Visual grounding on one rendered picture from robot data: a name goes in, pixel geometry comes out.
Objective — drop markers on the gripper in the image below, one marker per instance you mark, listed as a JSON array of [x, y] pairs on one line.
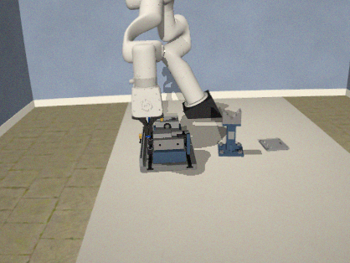
[[146, 102]]

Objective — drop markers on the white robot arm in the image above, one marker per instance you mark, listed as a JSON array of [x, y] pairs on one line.
[[146, 54]]

